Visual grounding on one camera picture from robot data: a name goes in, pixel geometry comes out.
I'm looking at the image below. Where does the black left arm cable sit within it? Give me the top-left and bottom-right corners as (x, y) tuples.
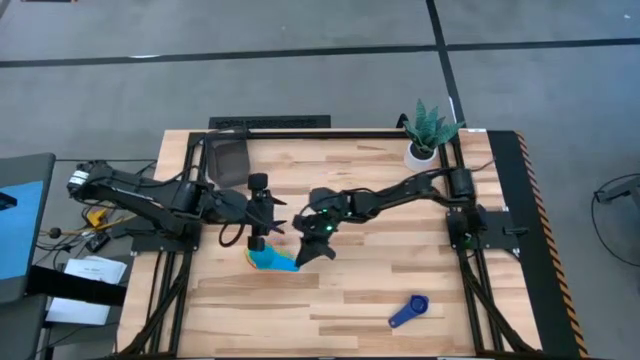
(218, 222), (249, 248)

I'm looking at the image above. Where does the black floor cable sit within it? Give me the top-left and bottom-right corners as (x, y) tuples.
(590, 172), (640, 269)

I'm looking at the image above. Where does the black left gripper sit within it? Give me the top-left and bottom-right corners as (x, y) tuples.
(244, 172), (288, 253)

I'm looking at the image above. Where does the dark blue measuring cup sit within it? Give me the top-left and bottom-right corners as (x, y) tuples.
(388, 294), (431, 330)

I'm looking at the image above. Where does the white paper sheet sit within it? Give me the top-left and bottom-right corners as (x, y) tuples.
(63, 255), (129, 286)
(44, 297), (112, 326)

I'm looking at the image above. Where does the teal measuring cup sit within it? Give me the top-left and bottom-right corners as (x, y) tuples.
(247, 243), (302, 274)

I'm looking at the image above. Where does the blue panel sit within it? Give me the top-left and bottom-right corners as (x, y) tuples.
(0, 180), (45, 281)

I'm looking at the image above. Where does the white plant pot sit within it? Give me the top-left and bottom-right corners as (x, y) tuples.
(403, 140), (439, 173)

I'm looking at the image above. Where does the black aluminium table frame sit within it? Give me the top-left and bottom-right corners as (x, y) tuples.
(117, 128), (544, 360)

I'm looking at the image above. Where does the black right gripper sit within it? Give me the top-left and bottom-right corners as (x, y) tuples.
(292, 207), (338, 269)

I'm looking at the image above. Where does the black bar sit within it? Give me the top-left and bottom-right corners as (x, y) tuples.
(27, 264), (127, 307)

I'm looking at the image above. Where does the yellow cable connector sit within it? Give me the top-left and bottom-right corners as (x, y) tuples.
(85, 205), (114, 229)

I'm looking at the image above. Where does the green artificial plant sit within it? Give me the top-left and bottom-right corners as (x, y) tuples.
(402, 98), (466, 156)

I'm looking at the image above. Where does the black power adapter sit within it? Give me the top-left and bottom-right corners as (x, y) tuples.
(84, 232), (112, 253)

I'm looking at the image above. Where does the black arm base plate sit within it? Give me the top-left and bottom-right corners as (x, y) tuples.
(446, 208), (530, 251)
(130, 230), (201, 254)

